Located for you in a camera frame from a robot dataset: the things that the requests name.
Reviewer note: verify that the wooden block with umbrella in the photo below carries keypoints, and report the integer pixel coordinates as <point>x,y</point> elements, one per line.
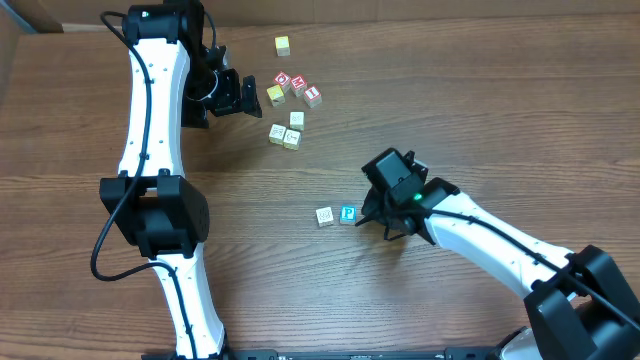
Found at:
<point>292,139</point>

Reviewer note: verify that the wooden block red letter C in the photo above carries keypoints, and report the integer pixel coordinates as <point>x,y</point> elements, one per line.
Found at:
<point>283,80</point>

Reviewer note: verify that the wooden block with pretzel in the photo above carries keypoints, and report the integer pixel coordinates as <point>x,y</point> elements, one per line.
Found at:
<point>325,216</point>

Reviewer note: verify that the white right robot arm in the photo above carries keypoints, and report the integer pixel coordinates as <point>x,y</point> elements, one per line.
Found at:
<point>579,304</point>

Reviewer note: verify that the wooden block red letter I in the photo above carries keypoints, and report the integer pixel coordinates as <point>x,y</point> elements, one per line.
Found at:
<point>312,96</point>

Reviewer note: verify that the wooden block red letter M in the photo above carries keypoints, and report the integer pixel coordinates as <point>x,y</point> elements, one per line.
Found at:
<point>298,85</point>

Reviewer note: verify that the wooden block with K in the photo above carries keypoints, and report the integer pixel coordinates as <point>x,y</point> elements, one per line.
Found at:
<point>277,134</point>

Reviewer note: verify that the far wooden block yellow top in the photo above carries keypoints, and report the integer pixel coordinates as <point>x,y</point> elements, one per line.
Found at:
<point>282,46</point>

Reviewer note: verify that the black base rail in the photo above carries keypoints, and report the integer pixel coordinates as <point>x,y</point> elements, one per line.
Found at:
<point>452,353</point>

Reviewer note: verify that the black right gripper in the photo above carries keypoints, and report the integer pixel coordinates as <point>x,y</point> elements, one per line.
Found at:
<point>376,212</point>

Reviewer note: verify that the wooden block with turtle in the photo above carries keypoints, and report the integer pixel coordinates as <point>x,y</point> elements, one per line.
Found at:
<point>297,120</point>

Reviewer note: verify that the wooden block yellow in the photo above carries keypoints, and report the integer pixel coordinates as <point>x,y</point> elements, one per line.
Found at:
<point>282,46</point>
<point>276,95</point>

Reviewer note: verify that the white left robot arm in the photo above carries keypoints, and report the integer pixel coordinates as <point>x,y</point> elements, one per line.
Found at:
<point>157,219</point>

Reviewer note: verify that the wooden block blue letter P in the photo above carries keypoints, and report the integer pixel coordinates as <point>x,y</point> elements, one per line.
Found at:
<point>348,215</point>

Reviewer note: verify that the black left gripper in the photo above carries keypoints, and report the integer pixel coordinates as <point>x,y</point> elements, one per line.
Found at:
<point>232,93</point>

